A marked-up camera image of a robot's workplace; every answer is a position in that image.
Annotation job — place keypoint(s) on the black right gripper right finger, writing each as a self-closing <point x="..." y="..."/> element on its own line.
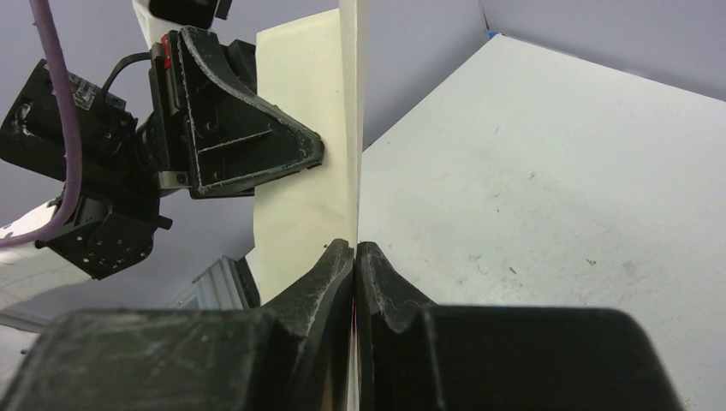
<point x="418" y="355"/>

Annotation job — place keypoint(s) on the tan letter paper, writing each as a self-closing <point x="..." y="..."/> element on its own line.
<point x="312" y="75"/>

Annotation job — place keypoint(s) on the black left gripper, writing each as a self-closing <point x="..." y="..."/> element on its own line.
<point x="209" y="133"/>

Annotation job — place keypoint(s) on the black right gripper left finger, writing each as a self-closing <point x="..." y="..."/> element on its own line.
<point x="289" y="354"/>

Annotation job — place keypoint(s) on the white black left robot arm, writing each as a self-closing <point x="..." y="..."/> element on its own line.
<point x="26" y="270"/>

